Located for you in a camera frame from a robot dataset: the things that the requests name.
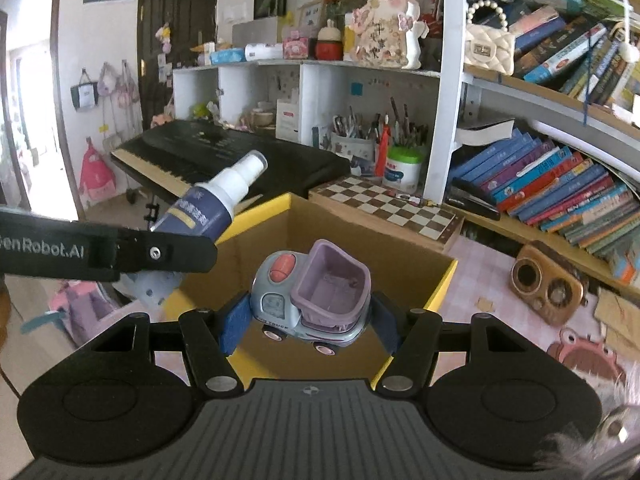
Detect blue tissue pack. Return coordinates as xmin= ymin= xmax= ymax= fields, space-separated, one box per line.
xmin=210 ymin=47 xmax=247 ymax=65

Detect grey fluffy fur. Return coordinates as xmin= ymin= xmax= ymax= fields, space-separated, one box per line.
xmin=534 ymin=360 xmax=640 ymax=480

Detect black door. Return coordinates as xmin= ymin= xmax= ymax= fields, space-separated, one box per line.
xmin=137 ymin=0 xmax=219 ymax=132

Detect pink backpack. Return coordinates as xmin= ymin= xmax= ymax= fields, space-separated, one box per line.
xmin=78 ymin=137 xmax=119 ymax=206

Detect purple pink bag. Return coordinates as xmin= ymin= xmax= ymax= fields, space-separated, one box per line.
xmin=49 ymin=280 xmax=135 ymax=350

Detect long row of slanted books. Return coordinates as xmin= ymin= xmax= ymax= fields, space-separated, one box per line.
xmin=447 ymin=129 xmax=640 ymax=287

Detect white tissue pack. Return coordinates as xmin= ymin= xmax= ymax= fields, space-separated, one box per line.
xmin=244 ymin=42 xmax=285 ymax=61

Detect bunch of pens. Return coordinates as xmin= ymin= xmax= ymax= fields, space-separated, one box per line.
xmin=331 ymin=97 xmax=430 ymax=151

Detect black keyboard stand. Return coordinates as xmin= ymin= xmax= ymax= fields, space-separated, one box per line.
xmin=127 ymin=187 xmax=161 ymax=234

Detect black stapler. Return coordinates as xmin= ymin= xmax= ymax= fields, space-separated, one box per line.
xmin=446 ymin=185 xmax=501 ymax=221

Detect white printed pen cup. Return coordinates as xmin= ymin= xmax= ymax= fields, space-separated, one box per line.
xmin=330 ymin=131 xmax=377 ymax=166

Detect white bookshelf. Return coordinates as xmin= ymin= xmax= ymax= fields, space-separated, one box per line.
xmin=422 ymin=0 xmax=640 ymax=306

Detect white jar green lid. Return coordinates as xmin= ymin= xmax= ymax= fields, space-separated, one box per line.
xmin=382 ymin=146 xmax=426 ymax=194

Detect pile of leaning books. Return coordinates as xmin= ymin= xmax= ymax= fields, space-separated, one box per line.
xmin=510 ymin=0 xmax=640 ymax=113

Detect white quilted handbag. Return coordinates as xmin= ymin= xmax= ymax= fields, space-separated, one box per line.
xmin=464 ymin=0 xmax=516 ymax=76

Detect pink small box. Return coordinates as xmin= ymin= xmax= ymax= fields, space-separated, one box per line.
xmin=282 ymin=37 xmax=309 ymax=60

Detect navy white spray bottle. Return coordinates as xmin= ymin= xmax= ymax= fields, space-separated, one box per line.
xmin=150 ymin=150 xmax=269 ymax=241

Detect cardboard pieces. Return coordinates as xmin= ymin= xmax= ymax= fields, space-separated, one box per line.
xmin=594 ymin=287 xmax=640 ymax=363

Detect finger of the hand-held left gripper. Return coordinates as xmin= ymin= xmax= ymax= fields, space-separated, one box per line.
xmin=117 ymin=228 xmax=219 ymax=281

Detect black electronic keyboard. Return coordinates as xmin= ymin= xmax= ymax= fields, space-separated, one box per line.
xmin=110 ymin=120 xmax=352 ymax=207

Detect wooden retro speaker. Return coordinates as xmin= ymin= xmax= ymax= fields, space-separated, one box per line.
xmin=509 ymin=242 xmax=589 ymax=326

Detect yellow cardboard box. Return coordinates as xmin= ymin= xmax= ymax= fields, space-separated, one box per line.
xmin=164 ymin=192 xmax=459 ymax=387

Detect white box red label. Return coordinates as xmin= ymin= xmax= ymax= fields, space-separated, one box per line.
xmin=275 ymin=98 xmax=302 ymax=144

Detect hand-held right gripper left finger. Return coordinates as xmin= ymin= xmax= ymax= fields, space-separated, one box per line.
xmin=93 ymin=292 xmax=254 ymax=394

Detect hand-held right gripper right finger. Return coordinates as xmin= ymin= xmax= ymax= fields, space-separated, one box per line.
xmin=369 ymin=293 xmax=531 ymax=395

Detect grey purple toy truck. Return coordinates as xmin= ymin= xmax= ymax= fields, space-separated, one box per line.
xmin=248 ymin=240 xmax=374 ymax=357

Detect white cubby shelf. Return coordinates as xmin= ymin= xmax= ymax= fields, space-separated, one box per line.
xmin=172 ymin=58 xmax=444 ymax=162

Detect red round doll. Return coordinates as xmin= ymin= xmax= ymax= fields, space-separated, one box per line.
xmin=315 ymin=19 xmax=345 ymax=60

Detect dark hanging tote bag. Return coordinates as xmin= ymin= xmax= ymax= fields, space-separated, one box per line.
xmin=70 ymin=67 xmax=99 ymax=111

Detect pink hanging bags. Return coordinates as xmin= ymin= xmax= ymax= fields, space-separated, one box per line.
xmin=97 ymin=61 xmax=142 ymax=112

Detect wooden chessboard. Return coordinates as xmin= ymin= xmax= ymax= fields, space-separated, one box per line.
xmin=308 ymin=175 xmax=466 ymax=254

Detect lucky cat figure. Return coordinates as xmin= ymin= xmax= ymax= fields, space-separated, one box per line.
xmin=345 ymin=0 xmax=429 ymax=70

